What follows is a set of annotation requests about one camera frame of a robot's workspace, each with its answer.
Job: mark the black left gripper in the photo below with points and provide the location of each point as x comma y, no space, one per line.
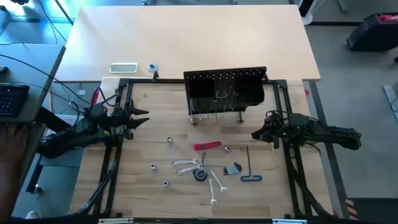
118,118

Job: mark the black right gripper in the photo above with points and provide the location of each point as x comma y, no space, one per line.
284,132

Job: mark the silver socket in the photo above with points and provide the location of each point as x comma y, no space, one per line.
228,149
154,167
165,183
170,140

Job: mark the grey hex key set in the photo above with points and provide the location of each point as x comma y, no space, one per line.
231,169

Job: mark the red utility knife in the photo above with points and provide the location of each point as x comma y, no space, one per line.
206,146

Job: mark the black tape measure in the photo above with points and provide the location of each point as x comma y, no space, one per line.
200,175

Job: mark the person's forearm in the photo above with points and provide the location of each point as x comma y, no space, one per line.
7,186

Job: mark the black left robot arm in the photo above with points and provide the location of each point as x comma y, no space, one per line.
71,141

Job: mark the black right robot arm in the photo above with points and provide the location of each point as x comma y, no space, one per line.
326,133

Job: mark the black peg board bin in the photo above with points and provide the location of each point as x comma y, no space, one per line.
200,91
250,91

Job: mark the black peg board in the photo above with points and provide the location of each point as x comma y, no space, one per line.
224,69

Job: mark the white rectangular tray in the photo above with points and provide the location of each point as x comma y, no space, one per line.
123,68

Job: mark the white box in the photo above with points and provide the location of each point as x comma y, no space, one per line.
66,118

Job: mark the black angled support bar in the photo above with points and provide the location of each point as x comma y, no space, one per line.
49,116

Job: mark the beige table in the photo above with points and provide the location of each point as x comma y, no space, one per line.
186,37

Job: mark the grey desk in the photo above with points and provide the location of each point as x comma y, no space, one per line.
28,62

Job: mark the person's hand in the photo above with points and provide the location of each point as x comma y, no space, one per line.
14,140

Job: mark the black keyboard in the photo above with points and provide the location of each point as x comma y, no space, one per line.
12,99

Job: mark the grey metal bar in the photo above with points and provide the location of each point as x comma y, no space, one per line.
391,96

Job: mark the black striped floor mat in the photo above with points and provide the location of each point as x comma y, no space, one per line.
373,211

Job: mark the small black desk object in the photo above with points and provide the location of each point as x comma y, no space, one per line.
3,69

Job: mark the white shoe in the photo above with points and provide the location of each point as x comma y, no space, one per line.
33,214

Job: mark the black case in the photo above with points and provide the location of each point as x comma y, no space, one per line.
370,34

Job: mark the red plastic tool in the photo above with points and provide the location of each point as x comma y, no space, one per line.
388,18

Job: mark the black aluminium frame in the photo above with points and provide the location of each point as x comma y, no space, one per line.
171,81

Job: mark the silver bracket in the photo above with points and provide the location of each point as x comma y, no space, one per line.
289,221
116,221

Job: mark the white pedestal base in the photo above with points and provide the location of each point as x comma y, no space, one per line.
307,19

